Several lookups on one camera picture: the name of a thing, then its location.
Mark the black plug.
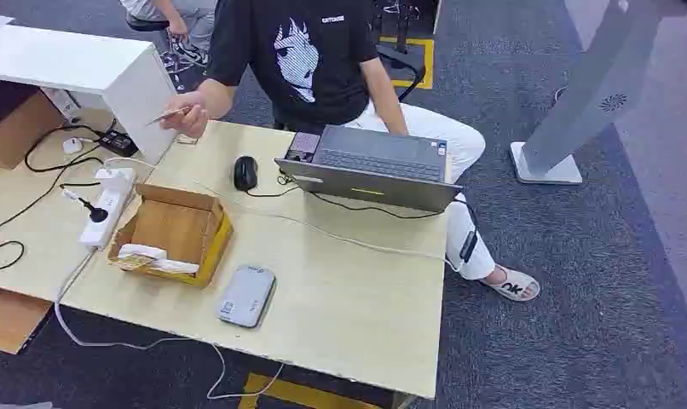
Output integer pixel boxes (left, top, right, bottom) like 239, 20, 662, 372
77, 196, 110, 225

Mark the black stool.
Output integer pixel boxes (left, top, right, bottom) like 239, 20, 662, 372
124, 13, 211, 93

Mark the black mouse cable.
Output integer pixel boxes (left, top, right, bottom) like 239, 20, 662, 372
244, 173, 301, 199

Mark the pale card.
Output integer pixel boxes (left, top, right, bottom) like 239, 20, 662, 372
146, 106, 193, 126

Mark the wooden box with yellow side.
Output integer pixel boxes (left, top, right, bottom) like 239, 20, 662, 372
107, 183, 235, 289

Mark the black power adapter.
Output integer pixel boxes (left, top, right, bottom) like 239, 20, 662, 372
97, 130, 140, 159

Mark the white sandal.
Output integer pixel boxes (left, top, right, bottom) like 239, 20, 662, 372
478, 267, 542, 303

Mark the black computer mouse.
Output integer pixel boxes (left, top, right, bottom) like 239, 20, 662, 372
233, 155, 260, 193

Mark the thick white cable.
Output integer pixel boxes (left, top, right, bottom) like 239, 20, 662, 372
54, 248, 286, 401

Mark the white cabinet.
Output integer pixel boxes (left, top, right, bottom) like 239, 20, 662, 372
0, 14, 179, 166

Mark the brown cardboard box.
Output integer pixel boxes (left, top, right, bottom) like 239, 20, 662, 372
0, 89, 68, 171

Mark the person in background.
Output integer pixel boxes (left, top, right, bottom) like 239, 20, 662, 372
118, 0, 220, 66

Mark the flat brown cardboard sheet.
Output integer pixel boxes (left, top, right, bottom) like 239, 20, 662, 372
0, 289, 55, 356

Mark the black laptop power cable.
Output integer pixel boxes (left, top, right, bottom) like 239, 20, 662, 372
309, 192, 482, 264

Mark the thin white cable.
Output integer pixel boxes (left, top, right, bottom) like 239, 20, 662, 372
195, 181, 465, 274

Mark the black chair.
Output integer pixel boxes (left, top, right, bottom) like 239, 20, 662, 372
375, 46, 427, 105

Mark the white power strip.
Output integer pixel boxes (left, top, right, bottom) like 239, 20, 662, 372
78, 167, 138, 251

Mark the person's right hand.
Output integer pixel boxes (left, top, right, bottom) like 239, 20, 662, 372
159, 105, 211, 141

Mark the grey laptop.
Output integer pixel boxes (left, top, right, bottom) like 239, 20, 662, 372
274, 124, 464, 214

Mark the yellow floor tape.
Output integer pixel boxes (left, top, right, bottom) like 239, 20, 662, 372
378, 36, 436, 91
237, 372, 381, 409

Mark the grey kiosk stand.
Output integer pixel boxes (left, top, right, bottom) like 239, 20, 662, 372
510, 0, 687, 187

